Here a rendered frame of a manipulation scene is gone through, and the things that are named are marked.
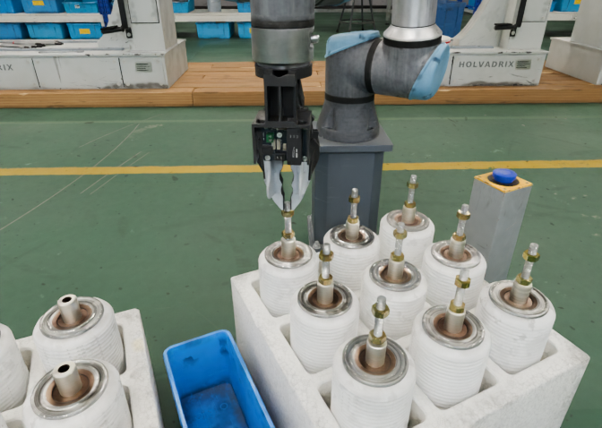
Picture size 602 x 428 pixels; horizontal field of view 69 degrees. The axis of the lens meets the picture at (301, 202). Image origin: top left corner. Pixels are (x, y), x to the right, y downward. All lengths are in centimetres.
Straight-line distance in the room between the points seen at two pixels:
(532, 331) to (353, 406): 26
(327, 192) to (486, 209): 38
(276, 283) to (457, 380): 28
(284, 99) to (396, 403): 37
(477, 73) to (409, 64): 177
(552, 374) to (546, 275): 55
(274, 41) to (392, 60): 45
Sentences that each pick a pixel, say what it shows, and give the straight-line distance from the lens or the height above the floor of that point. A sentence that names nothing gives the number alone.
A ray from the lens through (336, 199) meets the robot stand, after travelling 106.
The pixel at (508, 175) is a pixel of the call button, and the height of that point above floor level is 33.
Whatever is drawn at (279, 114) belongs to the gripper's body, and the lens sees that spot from 53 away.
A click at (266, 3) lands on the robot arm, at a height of 62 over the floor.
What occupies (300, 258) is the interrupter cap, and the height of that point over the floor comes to 25.
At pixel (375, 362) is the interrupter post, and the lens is 53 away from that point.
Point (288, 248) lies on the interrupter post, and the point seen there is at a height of 27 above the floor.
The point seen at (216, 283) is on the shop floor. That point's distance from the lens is 105.
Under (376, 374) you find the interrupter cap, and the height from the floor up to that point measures 25.
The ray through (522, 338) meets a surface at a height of 23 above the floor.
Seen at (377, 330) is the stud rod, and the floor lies 30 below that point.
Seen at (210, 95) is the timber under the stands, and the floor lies 6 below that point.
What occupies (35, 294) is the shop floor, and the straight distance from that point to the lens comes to 117.
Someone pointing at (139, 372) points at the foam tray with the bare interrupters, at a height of 18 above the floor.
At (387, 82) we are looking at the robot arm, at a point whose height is 44.
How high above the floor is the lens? 65
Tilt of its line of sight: 28 degrees down
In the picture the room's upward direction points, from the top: straight up
